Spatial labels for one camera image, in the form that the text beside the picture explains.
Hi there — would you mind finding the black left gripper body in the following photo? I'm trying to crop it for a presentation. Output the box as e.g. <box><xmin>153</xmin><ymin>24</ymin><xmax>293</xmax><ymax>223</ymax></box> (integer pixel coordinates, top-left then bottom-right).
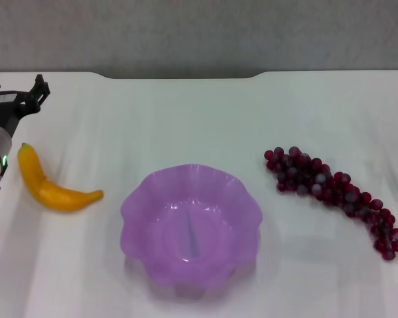
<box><xmin>0</xmin><ymin>89</ymin><xmax>30</xmax><ymax>137</ymax></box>

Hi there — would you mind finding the yellow banana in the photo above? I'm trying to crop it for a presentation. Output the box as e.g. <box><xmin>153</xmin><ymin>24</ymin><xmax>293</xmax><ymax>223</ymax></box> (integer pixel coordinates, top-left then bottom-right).
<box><xmin>17</xmin><ymin>142</ymin><xmax>105</xmax><ymax>213</ymax></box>

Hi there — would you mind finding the dark red grape bunch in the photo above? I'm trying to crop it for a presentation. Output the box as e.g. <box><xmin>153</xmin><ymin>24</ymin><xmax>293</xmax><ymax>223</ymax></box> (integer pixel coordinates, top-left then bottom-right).
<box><xmin>263</xmin><ymin>146</ymin><xmax>398</xmax><ymax>262</ymax></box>

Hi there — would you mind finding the purple wavy-edged plastic bowl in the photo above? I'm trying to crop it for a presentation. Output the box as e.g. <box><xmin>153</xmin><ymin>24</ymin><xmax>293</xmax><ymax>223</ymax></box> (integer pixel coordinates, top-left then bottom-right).
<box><xmin>119</xmin><ymin>162</ymin><xmax>263</xmax><ymax>304</ymax></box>

